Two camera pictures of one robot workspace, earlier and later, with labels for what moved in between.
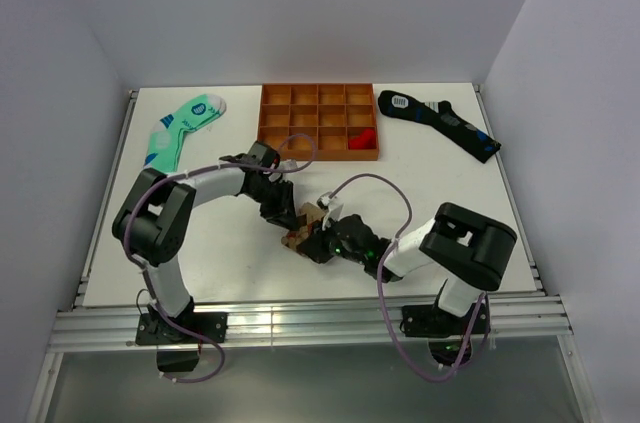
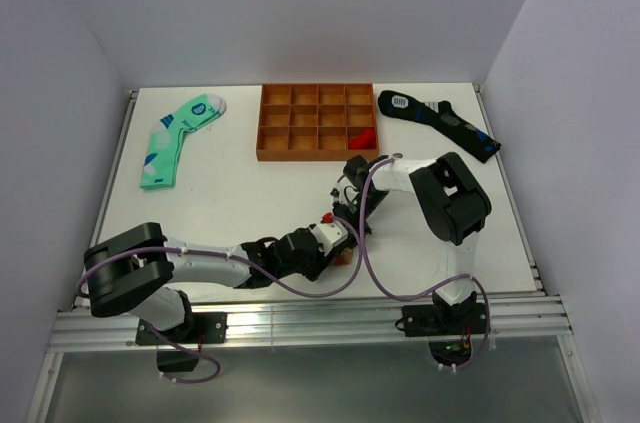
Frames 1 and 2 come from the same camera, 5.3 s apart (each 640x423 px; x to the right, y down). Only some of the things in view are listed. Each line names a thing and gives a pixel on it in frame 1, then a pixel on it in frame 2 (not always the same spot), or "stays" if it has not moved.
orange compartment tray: x=319 y=121 stays
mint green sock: x=165 y=135 stays
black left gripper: x=282 y=213 → x=319 y=263
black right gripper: x=315 y=246 → x=340 y=210
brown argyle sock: x=309 y=214 → x=345 y=258
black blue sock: x=469 y=138 stays
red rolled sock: x=367 y=140 stays
